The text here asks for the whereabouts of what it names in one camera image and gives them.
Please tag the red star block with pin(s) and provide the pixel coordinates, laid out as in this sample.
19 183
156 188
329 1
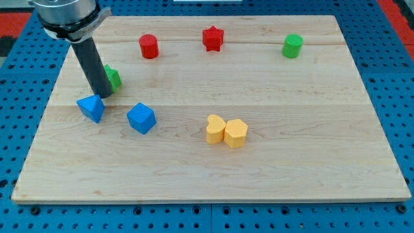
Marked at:
213 39

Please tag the yellow pentagon block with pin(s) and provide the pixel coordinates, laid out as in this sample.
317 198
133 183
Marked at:
235 133

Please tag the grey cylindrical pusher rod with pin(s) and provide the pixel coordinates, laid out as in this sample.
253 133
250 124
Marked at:
93 68

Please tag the green cylinder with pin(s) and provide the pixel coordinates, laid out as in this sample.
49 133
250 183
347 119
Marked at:
292 46

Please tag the yellow heart block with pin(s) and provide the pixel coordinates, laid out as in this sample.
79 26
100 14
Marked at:
215 129

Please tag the blue triangular prism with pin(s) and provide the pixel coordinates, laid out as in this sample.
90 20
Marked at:
92 107

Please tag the green star block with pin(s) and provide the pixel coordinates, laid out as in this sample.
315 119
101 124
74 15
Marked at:
113 77

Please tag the blue cube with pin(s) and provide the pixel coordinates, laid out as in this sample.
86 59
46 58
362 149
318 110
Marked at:
141 118

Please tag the wooden board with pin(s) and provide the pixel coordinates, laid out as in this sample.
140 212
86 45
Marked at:
313 134

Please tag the red cylinder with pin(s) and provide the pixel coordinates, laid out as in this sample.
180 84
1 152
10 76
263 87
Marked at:
148 46

